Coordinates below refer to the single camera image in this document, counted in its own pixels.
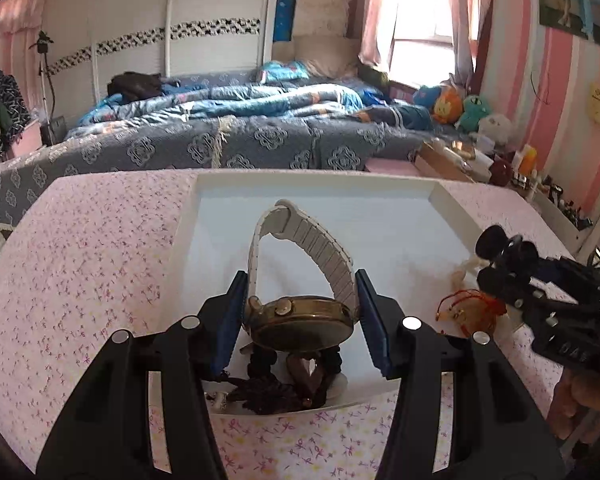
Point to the white organizer box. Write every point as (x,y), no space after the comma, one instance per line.
(555,217)

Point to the yellow wall holder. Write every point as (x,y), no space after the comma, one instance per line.
(597,102)

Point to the black tripod stand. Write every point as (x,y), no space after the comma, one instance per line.
(42,42)

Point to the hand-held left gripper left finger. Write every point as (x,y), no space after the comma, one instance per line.
(227,325)

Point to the blue plush toy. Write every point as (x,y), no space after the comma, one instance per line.
(425,97)

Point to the orange plush toy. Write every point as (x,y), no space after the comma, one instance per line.
(449,105)

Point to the white plush toy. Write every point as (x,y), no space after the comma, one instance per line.
(495,127)

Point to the window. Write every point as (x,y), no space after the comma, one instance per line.
(425,55)

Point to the black bag on bed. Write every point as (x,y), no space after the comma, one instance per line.
(135,85)

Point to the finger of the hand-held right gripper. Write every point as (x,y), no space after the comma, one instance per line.
(560,270)
(530,305)

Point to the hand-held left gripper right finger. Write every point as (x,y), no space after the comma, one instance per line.
(375,325)

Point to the white tray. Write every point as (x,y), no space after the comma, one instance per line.
(380,220)

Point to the bed with grey patterned cover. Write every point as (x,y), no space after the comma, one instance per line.
(155,145)

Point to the person's right hand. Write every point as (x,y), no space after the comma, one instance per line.
(570,400)

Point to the red round jar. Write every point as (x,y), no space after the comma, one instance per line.
(501,170)

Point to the beige pillow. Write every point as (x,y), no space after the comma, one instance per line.
(320,55)

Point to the brown box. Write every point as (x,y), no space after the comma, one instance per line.
(442,160)

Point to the pink box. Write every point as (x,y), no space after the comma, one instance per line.
(390,166)

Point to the pink window curtain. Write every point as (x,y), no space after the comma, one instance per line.
(377,15)
(467,20)

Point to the pink floral tablecloth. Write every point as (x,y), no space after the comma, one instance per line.
(105,260)

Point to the pink valance curtain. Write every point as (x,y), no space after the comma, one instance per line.
(15,15)

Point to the yellow bottle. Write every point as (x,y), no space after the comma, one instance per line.
(527,160)

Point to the green plush toy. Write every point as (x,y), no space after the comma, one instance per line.
(475,112)

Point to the cream flower hair clip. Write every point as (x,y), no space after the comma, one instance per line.
(467,265)

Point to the dark beaded hair accessory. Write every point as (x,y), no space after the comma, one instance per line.
(265,396)

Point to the white sliding wardrobe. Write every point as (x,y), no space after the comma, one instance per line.
(130,10)

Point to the blue quilt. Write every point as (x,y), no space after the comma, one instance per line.
(280,100)

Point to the clothes rack with clothes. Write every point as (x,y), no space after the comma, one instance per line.
(0,105)

